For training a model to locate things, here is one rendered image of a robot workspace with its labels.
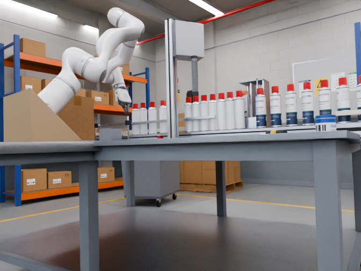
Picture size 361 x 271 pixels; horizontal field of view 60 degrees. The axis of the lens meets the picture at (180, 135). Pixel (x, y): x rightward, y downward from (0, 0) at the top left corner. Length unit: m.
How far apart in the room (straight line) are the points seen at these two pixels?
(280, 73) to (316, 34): 0.91
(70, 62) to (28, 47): 3.86
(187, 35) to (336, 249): 1.26
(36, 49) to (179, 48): 4.03
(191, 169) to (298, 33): 3.22
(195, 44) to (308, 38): 4.77
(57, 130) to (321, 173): 1.02
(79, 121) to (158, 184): 2.34
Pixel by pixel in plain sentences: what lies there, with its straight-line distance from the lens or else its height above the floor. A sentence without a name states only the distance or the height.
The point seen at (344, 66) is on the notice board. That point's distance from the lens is 5.99.
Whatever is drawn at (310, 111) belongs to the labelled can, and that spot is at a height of 0.95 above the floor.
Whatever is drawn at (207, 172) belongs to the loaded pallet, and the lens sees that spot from 5.35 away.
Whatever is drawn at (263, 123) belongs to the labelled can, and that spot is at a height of 0.90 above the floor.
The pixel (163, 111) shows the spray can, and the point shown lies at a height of 1.02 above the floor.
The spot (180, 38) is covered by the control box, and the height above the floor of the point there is 1.38.
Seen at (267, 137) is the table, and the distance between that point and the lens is 0.95.
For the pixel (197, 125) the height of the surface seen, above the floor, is 0.92.
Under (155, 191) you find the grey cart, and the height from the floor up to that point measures 0.21.
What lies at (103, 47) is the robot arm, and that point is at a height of 1.32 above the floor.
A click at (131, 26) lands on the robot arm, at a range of 1.84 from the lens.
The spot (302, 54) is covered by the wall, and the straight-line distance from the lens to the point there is 6.37.
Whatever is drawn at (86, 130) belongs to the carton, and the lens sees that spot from 2.00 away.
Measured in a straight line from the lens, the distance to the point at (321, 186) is 0.96.
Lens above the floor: 0.80
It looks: 2 degrees up
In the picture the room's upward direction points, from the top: 2 degrees counter-clockwise
